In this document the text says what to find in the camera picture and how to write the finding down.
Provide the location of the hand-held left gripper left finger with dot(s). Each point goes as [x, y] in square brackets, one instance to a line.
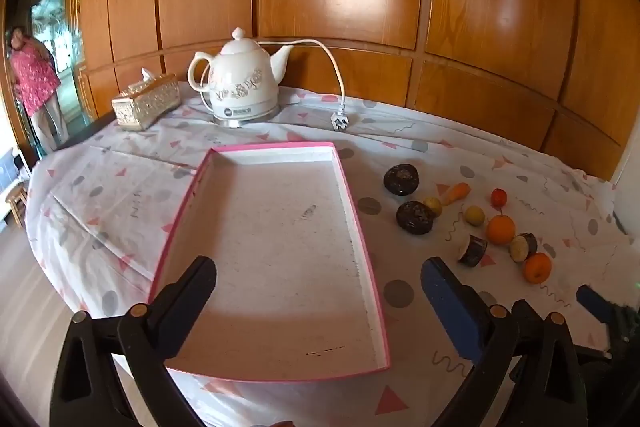
[195, 279]

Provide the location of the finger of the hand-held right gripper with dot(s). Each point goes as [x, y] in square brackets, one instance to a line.
[592, 302]

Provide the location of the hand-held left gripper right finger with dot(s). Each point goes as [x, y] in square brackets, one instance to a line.
[450, 302]

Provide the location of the cut eggplant piece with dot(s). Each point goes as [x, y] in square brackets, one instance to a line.
[522, 248]
[472, 251]

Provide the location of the orange with stem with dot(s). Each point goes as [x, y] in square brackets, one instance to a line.
[500, 230]

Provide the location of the small yellow round fruit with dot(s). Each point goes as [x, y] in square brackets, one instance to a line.
[474, 215]
[434, 206]

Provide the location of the pink shallow cardboard tray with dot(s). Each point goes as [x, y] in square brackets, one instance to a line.
[280, 232]

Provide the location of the small carrot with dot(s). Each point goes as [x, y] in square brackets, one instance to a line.
[457, 193]

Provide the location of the small red tomato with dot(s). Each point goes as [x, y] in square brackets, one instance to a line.
[498, 197]

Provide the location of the patterned white tablecloth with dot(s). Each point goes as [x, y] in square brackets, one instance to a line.
[125, 187]

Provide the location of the silver kettle base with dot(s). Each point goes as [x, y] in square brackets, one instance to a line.
[235, 122]

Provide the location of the golden tissue box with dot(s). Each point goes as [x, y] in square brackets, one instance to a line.
[145, 104]

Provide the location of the wooden stool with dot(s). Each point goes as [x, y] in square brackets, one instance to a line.
[16, 197]

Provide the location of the white floral ceramic kettle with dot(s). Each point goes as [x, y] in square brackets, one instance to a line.
[240, 77]

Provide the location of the white tissue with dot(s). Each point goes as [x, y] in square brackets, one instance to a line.
[147, 74]

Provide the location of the glass panel door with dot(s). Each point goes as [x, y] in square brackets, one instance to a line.
[50, 17]

